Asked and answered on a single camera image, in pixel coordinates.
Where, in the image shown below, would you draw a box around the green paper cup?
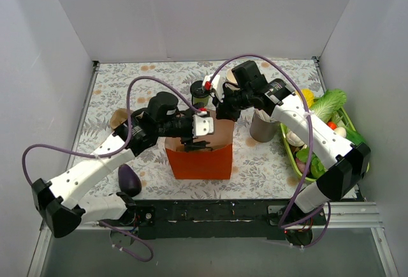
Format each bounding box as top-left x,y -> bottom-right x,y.
192,95 -> 210,109

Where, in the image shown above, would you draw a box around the orange paper bag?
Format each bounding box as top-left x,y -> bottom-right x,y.
164,119 -> 235,180

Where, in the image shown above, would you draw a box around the black plastic cup lid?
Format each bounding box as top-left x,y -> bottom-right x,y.
189,80 -> 210,98

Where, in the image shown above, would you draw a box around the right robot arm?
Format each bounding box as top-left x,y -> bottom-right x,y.
202,60 -> 370,228

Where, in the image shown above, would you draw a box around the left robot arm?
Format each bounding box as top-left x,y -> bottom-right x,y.
31,92 -> 214,238

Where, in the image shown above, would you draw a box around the stack of paper cups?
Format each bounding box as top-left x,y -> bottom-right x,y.
224,69 -> 241,91

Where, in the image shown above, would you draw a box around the white wrapped straws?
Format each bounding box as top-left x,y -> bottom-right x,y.
254,109 -> 275,123

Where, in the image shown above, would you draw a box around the grey straw holder cup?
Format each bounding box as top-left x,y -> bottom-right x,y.
249,113 -> 279,143

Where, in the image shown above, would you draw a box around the floral tablecloth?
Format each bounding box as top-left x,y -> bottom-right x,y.
75,61 -> 299,200

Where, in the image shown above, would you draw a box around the green plastic basket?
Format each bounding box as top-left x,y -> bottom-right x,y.
280,107 -> 367,183

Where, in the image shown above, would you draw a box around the purple eggplant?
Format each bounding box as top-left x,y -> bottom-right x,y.
118,164 -> 142,197

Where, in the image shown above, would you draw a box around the white garlic toy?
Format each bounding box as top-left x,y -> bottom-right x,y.
286,130 -> 305,147

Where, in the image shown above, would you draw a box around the pink sweet potato toy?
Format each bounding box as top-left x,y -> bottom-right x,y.
295,158 -> 308,173

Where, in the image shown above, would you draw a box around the napa cabbage toy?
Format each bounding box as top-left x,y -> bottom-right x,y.
310,89 -> 347,123

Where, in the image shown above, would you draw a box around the orange carrot toy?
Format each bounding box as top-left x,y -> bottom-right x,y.
327,121 -> 337,130

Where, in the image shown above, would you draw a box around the white radish toy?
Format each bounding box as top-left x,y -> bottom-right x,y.
334,127 -> 347,138

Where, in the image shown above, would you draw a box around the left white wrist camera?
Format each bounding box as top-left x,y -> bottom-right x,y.
193,109 -> 214,138

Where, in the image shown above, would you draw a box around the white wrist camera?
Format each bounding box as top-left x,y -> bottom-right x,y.
193,109 -> 214,138
202,74 -> 226,102

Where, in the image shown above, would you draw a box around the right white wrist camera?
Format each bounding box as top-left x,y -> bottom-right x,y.
202,74 -> 226,102

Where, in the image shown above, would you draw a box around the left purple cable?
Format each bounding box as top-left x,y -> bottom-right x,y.
21,75 -> 207,262

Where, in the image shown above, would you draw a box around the purple cable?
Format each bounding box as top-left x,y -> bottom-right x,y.
21,75 -> 207,262
205,54 -> 332,249

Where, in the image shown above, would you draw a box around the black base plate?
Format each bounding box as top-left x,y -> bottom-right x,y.
98,198 -> 328,248

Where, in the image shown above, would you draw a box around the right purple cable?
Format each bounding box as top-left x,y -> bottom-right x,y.
205,54 -> 332,249

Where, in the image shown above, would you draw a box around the aluminium frame rail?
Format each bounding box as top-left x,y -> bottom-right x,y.
28,202 -> 398,276

